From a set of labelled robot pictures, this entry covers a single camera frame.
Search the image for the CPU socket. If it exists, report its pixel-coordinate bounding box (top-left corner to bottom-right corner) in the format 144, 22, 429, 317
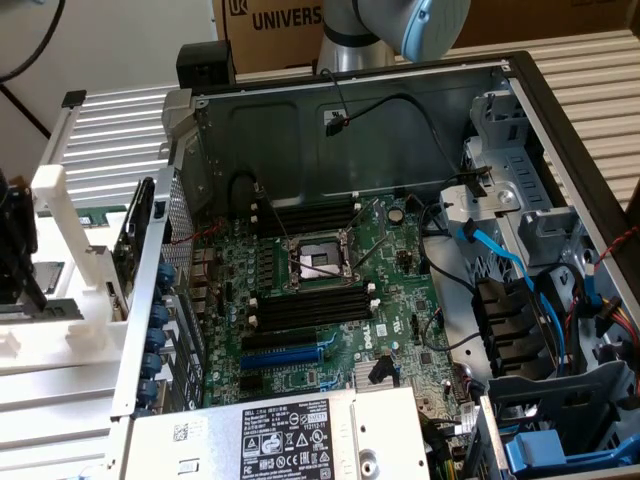
281, 227, 364, 297

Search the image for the black RAM slot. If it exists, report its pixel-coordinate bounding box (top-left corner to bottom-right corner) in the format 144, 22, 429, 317
248, 282, 376, 310
249, 297, 379, 325
252, 193, 361, 215
248, 289, 378, 318
252, 200, 360, 223
255, 214, 353, 239
254, 207, 358, 231
251, 304, 380, 333

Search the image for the green RAM stick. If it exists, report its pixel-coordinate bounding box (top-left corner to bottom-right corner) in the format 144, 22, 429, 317
74, 206, 129, 230

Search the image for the black hanging cable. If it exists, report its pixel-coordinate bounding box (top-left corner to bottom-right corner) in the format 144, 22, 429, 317
0, 0, 70, 84

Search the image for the CPU chip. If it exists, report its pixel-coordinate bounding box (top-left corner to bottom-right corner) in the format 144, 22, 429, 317
31, 259, 67, 297

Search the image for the grey metal disk bay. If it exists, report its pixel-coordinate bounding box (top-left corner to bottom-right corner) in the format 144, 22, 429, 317
438, 89, 591, 281

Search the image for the brown cardboard box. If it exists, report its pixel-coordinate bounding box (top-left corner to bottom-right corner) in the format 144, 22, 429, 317
210, 0, 640, 76

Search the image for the white plastic parts rack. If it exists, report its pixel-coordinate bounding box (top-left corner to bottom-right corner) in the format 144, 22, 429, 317
0, 163, 135, 372

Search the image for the metal socket locking lever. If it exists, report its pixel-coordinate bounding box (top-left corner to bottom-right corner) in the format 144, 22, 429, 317
255, 185, 297, 254
344, 198, 397, 269

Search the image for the blue SATA wire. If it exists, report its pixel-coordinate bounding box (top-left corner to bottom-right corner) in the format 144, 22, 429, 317
456, 218, 567, 374

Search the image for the blue expansion slot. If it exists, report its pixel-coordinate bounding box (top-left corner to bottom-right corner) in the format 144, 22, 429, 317
239, 344, 324, 372

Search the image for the red and black twisted wire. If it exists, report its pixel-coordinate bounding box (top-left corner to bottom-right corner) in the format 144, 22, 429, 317
596, 236, 640, 262
168, 221, 237, 247

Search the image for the grey power supply unit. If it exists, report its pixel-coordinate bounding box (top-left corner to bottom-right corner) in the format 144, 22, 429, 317
118, 385, 432, 480

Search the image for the black wire with plug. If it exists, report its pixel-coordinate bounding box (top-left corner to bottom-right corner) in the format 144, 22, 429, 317
319, 66, 464, 177

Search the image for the coloured power wire bundle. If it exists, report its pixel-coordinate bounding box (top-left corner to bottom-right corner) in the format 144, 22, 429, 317
601, 293, 640, 347

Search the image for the green Dell motherboard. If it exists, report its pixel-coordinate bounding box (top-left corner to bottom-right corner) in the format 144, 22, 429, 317
191, 193, 482, 437

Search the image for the black graphics card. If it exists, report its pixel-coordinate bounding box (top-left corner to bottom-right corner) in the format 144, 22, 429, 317
111, 176, 158, 322

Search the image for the silver chipset heat sink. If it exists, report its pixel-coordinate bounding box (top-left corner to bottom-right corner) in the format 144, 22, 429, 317
355, 358, 397, 387

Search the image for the open black PC case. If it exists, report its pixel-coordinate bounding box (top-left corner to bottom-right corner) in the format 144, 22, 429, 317
108, 49, 640, 480

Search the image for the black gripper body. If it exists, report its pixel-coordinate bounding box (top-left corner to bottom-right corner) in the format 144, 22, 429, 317
0, 168, 37, 307

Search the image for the black box device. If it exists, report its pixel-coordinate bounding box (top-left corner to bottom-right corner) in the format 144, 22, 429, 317
176, 41, 237, 90

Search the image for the blue plastic drive caddy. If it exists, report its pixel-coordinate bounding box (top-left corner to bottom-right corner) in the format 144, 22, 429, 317
503, 428, 640, 475

